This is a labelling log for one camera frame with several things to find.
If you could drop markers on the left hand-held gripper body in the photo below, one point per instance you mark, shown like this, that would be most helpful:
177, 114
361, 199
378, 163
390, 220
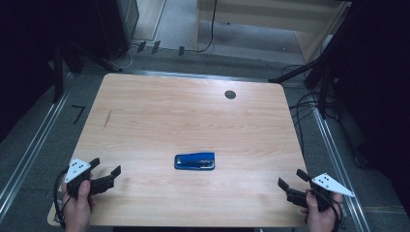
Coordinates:
77, 172

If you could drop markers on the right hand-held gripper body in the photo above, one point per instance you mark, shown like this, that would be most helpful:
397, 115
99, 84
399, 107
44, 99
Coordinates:
325, 188

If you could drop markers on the blue rectangular case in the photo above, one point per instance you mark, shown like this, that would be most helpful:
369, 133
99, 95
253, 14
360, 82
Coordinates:
195, 161

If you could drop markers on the person's right hand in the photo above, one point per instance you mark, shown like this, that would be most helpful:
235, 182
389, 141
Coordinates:
319, 219

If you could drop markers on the person's left hand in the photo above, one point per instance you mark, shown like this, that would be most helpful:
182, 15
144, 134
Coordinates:
79, 209

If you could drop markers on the black metal stand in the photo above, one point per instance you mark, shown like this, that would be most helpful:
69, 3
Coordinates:
58, 74

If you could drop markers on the black stand leg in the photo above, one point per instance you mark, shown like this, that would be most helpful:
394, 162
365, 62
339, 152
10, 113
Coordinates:
296, 71

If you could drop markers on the round table grommet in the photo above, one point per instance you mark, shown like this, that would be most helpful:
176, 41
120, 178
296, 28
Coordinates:
230, 94

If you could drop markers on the black curtain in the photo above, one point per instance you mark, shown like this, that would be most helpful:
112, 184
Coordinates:
22, 48
377, 80

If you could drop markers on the dark cabinet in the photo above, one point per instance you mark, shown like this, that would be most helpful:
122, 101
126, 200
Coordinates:
119, 25

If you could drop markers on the light wooden cabinet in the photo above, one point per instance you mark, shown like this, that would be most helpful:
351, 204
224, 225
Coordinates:
257, 13

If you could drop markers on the metal floor rail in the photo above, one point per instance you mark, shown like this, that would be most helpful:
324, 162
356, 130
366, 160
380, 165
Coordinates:
193, 76
32, 151
335, 161

